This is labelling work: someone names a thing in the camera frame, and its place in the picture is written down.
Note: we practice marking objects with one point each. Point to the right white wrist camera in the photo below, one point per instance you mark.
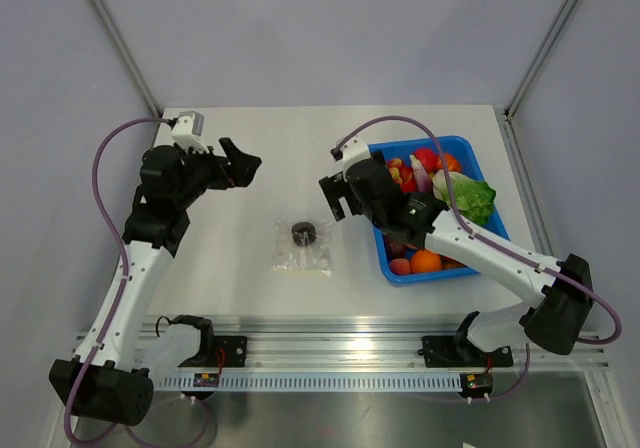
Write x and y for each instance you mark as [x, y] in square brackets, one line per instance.
[353, 151]

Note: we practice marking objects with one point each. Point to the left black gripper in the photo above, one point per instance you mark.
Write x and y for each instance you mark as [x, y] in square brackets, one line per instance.
[239, 172]

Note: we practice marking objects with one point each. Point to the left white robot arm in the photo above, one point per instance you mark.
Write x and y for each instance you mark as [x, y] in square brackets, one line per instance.
[107, 379]

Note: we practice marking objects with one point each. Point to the aluminium mounting rail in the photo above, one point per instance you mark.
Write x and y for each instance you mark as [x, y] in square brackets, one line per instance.
[333, 344]

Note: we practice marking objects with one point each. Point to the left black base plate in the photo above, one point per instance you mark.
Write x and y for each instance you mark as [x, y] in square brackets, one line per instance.
[231, 351]

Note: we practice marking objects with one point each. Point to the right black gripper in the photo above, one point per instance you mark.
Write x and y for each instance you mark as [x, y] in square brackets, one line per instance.
[335, 188]

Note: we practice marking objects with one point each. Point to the white slotted cable duct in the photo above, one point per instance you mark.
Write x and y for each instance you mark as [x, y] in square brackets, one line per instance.
[309, 382]

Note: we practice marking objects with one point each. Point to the purple onion toy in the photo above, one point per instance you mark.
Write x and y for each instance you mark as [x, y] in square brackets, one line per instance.
[420, 175]

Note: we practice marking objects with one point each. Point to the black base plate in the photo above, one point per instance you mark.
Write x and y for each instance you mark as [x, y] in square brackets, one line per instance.
[231, 351]
[443, 351]

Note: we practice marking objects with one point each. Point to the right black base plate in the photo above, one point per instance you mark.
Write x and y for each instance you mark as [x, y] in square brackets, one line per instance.
[443, 351]

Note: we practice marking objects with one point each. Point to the clear zip top bag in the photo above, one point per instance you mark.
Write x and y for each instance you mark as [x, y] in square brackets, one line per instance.
[291, 259]

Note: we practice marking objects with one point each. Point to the green cabbage toy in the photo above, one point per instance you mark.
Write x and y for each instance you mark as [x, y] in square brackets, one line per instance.
[474, 199]

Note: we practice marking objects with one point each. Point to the orange fruit toy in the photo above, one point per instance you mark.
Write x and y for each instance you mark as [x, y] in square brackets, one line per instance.
[425, 261]

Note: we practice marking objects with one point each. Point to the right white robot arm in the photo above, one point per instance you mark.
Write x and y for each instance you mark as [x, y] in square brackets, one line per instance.
[551, 311]

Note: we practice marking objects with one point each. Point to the orange persimmon toy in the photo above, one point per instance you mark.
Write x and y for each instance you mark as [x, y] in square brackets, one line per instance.
[448, 162]

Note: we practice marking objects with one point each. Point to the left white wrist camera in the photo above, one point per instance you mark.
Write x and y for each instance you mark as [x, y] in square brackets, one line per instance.
[187, 132]

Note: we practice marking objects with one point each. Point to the black eggplant toy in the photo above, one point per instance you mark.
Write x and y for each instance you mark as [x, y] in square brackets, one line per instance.
[303, 234]

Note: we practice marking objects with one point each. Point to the small pink peach toy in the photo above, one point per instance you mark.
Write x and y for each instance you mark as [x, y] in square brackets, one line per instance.
[400, 267]

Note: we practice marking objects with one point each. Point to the lychee cluster toy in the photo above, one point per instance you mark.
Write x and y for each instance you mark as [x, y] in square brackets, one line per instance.
[402, 175]

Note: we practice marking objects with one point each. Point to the red strawberry toy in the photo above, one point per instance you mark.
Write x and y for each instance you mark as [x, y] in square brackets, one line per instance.
[428, 158]

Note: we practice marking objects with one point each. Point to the dark purple plum toy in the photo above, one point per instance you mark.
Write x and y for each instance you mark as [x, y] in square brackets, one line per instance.
[395, 249]

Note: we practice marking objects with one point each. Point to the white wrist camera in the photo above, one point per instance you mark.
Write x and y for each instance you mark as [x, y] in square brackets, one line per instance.
[187, 132]
[353, 151]

